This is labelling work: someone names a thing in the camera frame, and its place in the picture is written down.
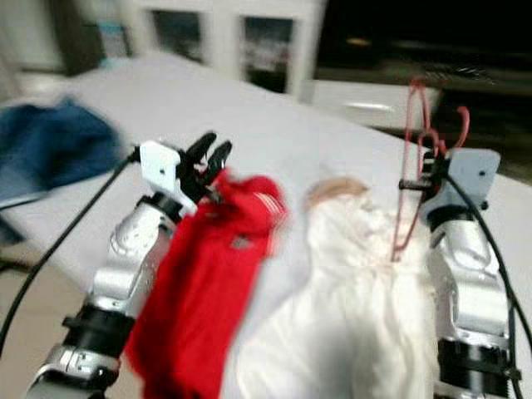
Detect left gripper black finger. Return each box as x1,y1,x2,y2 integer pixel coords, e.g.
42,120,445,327
204,140,234,182
187,131,217,167

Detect red plastic clothes hanger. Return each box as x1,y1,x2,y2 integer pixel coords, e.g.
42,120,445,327
391,76,472,263

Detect blue denim garment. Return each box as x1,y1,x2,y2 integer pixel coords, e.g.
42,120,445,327
0,98,121,209

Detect cream white polo shirt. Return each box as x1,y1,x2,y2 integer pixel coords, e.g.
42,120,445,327
237,177,441,399

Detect wide white drawer front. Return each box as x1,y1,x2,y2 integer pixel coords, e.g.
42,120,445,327
312,79,425,132

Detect red polo shirt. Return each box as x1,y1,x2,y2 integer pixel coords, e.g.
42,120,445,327
125,170,288,399

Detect white glass-door cabinet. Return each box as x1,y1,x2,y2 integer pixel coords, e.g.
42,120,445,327
121,0,325,101

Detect dark wooden TV stand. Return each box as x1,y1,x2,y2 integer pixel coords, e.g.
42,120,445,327
316,0,532,155

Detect grey curtain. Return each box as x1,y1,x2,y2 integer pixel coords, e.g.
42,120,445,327
46,0,101,80

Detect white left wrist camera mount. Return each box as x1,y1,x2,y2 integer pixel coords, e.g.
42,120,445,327
137,140,185,209

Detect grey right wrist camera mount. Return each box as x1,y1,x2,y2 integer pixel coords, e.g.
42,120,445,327
436,150,502,225

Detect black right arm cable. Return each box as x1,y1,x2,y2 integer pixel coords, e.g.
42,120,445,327
445,175,525,399

